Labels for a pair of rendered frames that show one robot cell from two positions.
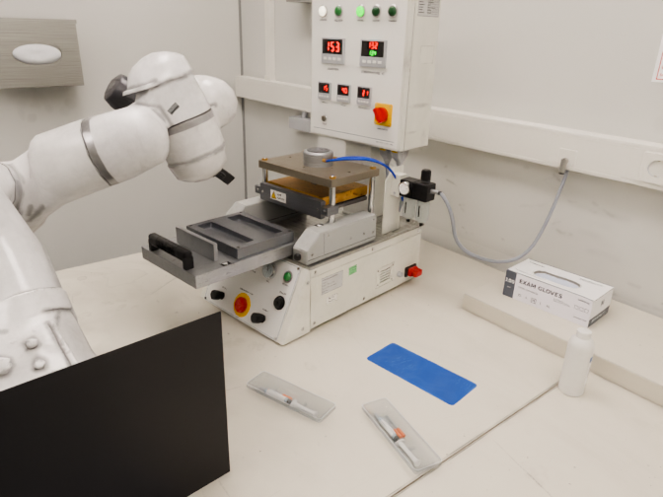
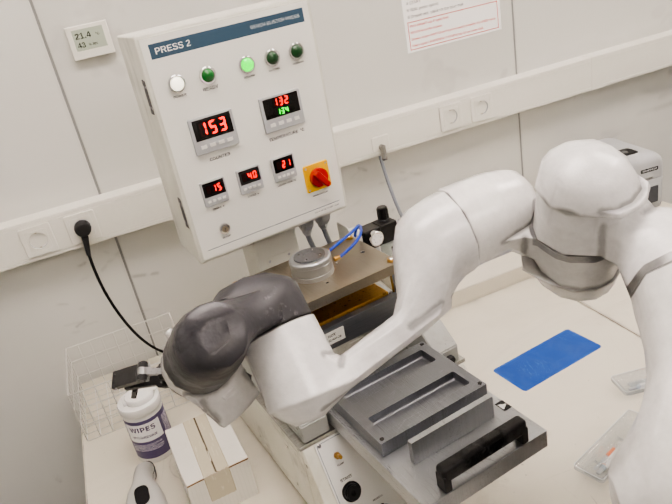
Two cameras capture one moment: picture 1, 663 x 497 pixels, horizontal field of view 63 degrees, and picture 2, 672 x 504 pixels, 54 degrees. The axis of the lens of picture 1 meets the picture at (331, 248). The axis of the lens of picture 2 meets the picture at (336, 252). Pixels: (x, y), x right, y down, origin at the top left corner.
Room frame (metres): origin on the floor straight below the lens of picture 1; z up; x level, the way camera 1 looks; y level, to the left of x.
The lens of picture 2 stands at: (0.94, 1.03, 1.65)
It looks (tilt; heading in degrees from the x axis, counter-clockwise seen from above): 25 degrees down; 291
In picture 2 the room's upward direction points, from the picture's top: 11 degrees counter-clockwise
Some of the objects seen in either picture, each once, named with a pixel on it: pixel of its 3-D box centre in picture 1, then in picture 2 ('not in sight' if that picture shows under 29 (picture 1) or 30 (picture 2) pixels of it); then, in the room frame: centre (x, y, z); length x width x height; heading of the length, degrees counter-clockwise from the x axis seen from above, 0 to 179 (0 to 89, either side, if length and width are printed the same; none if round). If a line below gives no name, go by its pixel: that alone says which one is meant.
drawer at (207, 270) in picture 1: (223, 243); (423, 413); (1.16, 0.25, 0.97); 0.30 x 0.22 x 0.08; 137
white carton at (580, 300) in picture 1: (555, 290); not in sight; (1.24, -0.58, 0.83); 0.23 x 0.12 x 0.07; 43
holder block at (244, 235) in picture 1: (240, 233); (404, 393); (1.19, 0.22, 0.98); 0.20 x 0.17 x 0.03; 47
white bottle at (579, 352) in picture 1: (577, 361); not in sight; (0.94, -0.51, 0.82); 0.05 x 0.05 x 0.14
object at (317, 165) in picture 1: (331, 173); (317, 275); (1.39, 0.01, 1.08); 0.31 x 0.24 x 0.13; 47
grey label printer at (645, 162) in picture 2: not in sight; (609, 177); (0.81, -0.93, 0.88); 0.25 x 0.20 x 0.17; 123
